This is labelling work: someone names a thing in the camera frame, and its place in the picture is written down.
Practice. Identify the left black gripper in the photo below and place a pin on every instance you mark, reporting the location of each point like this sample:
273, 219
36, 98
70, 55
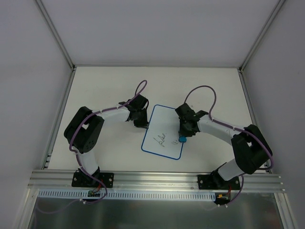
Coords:
140, 118

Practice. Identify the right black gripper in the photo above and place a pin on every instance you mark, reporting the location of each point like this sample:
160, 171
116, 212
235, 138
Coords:
186, 128

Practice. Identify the blue whiteboard eraser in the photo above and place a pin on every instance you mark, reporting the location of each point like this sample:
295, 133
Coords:
182, 139

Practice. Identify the blue framed whiteboard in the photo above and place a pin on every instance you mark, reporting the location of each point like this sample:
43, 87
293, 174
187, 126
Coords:
161, 137

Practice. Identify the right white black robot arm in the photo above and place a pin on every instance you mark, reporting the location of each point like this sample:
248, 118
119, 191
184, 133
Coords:
250, 148

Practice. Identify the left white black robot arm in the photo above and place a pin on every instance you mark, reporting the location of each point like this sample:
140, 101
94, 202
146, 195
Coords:
83, 131

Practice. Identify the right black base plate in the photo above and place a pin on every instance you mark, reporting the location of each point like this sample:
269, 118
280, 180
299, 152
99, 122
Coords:
216, 182

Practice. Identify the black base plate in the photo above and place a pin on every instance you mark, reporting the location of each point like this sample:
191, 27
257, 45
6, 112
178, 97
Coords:
80, 179
216, 182

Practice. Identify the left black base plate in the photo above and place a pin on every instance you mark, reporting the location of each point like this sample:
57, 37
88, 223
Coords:
80, 179

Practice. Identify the white slotted cable duct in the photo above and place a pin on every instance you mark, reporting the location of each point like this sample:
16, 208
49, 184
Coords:
127, 195

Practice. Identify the aluminium mounting rail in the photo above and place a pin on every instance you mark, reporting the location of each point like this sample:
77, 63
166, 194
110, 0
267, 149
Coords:
156, 181

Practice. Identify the left aluminium corner post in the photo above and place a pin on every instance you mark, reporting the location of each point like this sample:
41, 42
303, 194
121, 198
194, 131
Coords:
49, 22

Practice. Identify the aluminium corner post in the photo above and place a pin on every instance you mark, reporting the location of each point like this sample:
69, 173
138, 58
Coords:
265, 28
49, 22

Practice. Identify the right aluminium corner post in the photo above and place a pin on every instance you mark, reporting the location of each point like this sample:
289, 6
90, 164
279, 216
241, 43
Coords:
265, 28

